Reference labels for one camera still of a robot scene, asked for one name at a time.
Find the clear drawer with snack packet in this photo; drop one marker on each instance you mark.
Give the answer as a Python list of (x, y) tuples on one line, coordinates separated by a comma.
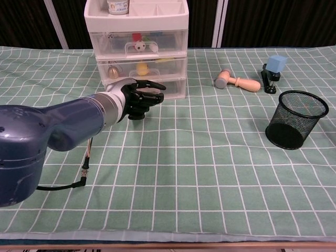
[(168, 69)]

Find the left blue silver robot arm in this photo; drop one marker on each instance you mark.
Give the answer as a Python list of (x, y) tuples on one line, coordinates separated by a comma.
[(52, 126)]

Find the red toy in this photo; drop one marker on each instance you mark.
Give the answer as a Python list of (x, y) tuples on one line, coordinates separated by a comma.
[(136, 37)]

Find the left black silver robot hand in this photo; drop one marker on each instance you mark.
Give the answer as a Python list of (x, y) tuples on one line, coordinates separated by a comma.
[(139, 98)]

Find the white cup on drawer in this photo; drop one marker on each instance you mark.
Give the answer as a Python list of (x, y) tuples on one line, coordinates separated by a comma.
[(118, 7)]

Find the white drawer cabinet frame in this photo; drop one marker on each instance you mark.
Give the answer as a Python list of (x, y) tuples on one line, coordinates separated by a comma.
[(136, 22)]

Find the black mesh pen cup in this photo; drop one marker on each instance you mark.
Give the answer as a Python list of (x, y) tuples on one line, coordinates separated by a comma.
[(296, 120)]

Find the yellow snack packet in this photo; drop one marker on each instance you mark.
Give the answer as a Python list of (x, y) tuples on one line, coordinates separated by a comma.
[(164, 60)]

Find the small soccer ball toy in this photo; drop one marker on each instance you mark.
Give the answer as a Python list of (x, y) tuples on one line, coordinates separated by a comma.
[(140, 46)]

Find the green checked tablecloth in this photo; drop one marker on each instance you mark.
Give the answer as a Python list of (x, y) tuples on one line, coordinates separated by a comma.
[(183, 162)]

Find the blue foam cube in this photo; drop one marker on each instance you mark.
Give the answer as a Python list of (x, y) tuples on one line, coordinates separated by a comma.
[(276, 64)]

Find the black stapler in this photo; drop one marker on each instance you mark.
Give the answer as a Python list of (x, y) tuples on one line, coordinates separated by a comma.
[(269, 81)]

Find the white aluminium post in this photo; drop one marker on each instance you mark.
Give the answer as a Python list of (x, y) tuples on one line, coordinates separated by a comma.
[(220, 23), (56, 25)]

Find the clear drawer with toys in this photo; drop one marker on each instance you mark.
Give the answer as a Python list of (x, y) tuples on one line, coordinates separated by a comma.
[(170, 43)]

